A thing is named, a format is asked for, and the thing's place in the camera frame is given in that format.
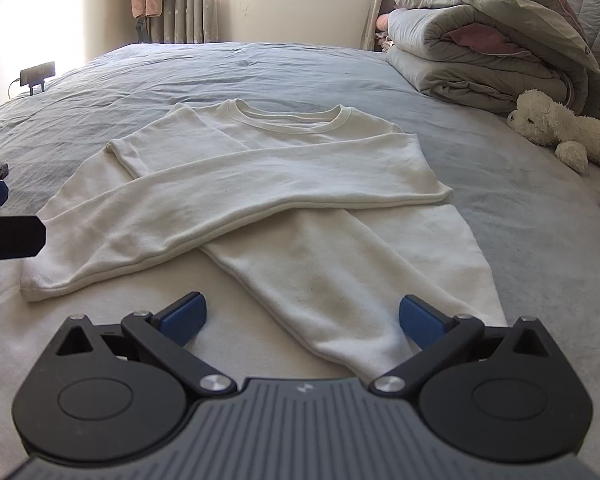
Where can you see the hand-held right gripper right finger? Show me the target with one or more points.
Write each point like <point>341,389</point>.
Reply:
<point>420,320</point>

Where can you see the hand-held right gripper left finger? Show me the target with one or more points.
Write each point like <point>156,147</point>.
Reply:
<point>185,317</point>

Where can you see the white long-sleeve sweatshirt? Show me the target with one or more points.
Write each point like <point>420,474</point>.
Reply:
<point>280,175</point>

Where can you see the black clothes rack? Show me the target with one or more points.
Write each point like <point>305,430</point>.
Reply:
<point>141,30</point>

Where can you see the black phone on stand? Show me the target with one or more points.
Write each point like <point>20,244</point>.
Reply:
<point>38,72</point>

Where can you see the white plush dog toy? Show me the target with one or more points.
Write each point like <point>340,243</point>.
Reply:
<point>565,130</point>

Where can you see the grey star curtain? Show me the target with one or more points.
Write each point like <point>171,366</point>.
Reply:
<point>380,5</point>
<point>180,0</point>

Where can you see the patterned cloth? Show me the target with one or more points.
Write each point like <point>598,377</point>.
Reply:
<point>384,42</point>

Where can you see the folded grey quilt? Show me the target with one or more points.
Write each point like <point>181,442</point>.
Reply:
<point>480,45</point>

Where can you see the grey quilted headboard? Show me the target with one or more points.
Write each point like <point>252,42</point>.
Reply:
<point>592,10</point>

